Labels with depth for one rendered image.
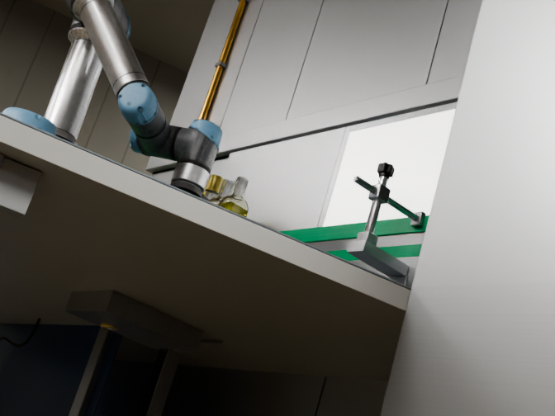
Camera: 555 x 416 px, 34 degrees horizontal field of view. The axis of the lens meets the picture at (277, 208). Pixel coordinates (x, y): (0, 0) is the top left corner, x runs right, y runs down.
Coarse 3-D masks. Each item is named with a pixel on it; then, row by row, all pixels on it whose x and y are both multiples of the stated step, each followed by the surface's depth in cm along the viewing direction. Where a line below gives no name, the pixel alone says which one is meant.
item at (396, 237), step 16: (352, 224) 174; (384, 224) 167; (400, 224) 164; (304, 240) 183; (320, 240) 180; (336, 240) 176; (352, 240) 173; (384, 240) 166; (400, 240) 163; (416, 240) 160; (352, 256) 170; (400, 256) 161; (416, 256) 158
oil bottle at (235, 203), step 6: (228, 198) 216; (234, 198) 215; (240, 198) 216; (222, 204) 216; (228, 204) 214; (234, 204) 214; (240, 204) 215; (246, 204) 217; (234, 210) 214; (240, 210) 215; (246, 210) 216; (246, 216) 216
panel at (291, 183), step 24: (384, 120) 209; (288, 144) 234; (312, 144) 226; (336, 144) 218; (240, 168) 247; (264, 168) 238; (288, 168) 229; (312, 168) 222; (336, 168) 214; (264, 192) 233; (288, 192) 225; (312, 192) 217; (264, 216) 228; (288, 216) 220; (312, 216) 213
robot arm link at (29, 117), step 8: (8, 112) 188; (16, 112) 187; (24, 112) 187; (32, 112) 188; (24, 120) 186; (32, 120) 187; (40, 120) 188; (48, 120) 190; (40, 128) 188; (48, 128) 190; (56, 128) 194
